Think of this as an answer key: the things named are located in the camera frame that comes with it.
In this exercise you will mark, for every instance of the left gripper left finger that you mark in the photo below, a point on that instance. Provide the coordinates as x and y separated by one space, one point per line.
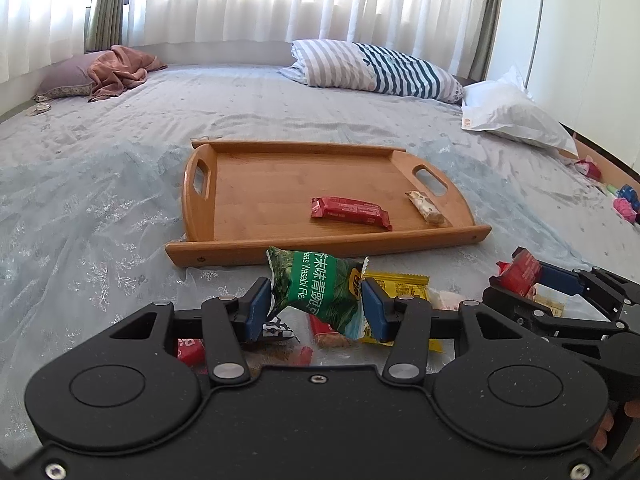
228 322

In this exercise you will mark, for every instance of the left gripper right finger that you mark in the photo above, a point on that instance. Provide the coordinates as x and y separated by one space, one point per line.
405 321

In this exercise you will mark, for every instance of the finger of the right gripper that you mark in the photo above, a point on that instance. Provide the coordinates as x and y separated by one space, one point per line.
520 309
568 282

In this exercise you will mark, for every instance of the gold black snack packet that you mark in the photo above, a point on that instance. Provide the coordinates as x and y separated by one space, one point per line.
555 306

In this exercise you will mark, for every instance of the small red snack packet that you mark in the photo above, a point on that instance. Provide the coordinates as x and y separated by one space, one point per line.
520 274

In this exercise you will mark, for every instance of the green wasabi peas packet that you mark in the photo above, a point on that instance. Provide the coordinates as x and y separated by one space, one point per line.
319 284

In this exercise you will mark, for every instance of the right hand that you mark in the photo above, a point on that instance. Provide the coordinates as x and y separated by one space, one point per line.
631 409

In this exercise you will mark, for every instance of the yellow snack packet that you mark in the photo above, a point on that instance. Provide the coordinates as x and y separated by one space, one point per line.
383 299

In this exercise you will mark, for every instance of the pink white candy packet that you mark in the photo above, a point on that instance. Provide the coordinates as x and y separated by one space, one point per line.
444 300

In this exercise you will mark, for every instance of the brown black-white snack packet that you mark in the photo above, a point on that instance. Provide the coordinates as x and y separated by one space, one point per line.
276 330

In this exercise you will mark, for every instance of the left red Biscoff packet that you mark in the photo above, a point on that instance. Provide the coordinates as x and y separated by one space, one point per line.
191 352

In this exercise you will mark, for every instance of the upright red Biscoff packet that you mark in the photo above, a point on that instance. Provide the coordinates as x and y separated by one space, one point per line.
325 337

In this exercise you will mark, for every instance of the clear red-edged cracker packet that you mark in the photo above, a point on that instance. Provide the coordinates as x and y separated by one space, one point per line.
302 356

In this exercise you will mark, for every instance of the pink knitted item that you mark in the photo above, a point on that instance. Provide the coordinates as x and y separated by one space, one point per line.
624 209

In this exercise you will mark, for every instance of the blue toy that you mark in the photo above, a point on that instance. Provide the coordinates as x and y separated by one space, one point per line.
628 193

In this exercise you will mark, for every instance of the beige nougat bar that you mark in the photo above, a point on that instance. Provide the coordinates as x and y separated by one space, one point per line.
428 211

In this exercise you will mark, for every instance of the red tissue pack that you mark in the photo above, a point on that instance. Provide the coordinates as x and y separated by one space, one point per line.
588 168

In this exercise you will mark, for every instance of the wooden serving tray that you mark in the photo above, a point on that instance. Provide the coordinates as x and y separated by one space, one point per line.
241 197

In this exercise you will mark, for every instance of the long red snack bar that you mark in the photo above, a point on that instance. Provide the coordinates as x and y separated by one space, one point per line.
351 211

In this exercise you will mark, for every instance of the grey bed sheet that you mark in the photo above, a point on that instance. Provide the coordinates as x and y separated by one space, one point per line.
90 196

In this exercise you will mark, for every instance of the striped blue white pillow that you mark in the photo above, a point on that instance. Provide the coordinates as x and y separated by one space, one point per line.
328 63

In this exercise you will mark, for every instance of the pink crumpled blanket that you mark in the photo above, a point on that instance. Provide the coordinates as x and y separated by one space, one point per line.
119 69

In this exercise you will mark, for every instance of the mauve pillow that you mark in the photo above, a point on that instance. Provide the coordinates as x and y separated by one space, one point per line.
67 79

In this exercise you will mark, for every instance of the white sheer curtain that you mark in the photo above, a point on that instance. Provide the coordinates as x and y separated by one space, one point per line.
39 33

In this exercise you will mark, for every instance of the olive green drape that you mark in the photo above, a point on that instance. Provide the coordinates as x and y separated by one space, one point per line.
104 24

